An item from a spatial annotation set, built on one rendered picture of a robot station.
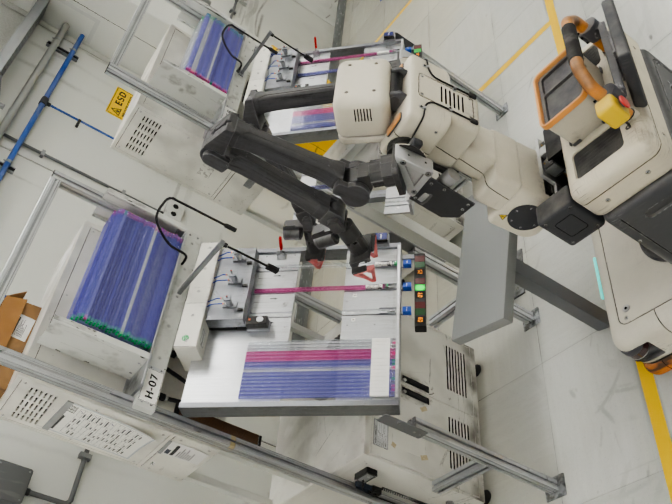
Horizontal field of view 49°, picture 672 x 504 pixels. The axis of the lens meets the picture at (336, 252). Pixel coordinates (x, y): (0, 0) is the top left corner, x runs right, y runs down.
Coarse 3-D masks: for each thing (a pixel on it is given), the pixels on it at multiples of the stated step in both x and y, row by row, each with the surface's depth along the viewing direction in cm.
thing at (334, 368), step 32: (256, 352) 248; (288, 352) 246; (320, 352) 245; (352, 352) 243; (384, 352) 241; (256, 384) 239; (288, 384) 238; (320, 384) 236; (352, 384) 234; (384, 384) 233
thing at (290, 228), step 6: (306, 216) 252; (288, 222) 259; (294, 222) 258; (306, 222) 252; (288, 228) 258; (294, 228) 258; (306, 228) 254; (312, 228) 254; (288, 234) 259; (294, 234) 258
